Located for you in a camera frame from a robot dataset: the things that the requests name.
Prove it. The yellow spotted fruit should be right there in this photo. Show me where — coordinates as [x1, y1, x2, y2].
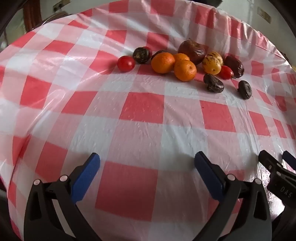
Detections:
[202, 56, 222, 75]
[206, 51, 224, 66]

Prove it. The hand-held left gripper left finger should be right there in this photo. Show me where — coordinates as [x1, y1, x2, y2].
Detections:
[24, 152, 102, 241]

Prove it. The round dark wrinkled fruit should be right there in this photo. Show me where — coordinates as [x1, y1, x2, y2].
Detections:
[133, 47, 151, 65]

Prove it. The large brown wrinkled fruit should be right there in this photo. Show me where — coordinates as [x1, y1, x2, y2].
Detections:
[178, 39, 207, 65]

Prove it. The red cherry tomato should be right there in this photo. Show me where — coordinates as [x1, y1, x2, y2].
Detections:
[117, 56, 136, 73]
[217, 65, 234, 80]

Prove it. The red white checkered tablecloth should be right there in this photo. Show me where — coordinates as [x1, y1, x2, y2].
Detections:
[0, 0, 296, 241]

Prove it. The brass wall socket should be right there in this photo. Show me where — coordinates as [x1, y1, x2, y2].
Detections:
[52, 0, 71, 12]
[257, 7, 271, 23]

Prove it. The orange mandarin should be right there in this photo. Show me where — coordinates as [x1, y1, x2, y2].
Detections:
[174, 60, 197, 82]
[173, 53, 190, 63]
[151, 52, 176, 74]

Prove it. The long dark wrinkled fruit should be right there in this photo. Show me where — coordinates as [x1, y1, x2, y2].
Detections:
[224, 56, 245, 78]

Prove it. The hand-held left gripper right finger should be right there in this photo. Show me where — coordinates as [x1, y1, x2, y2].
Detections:
[192, 151, 271, 241]

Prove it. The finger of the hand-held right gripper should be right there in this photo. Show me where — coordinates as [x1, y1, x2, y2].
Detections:
[258, 150, 284, 172]
[282, 150, 296, 172]

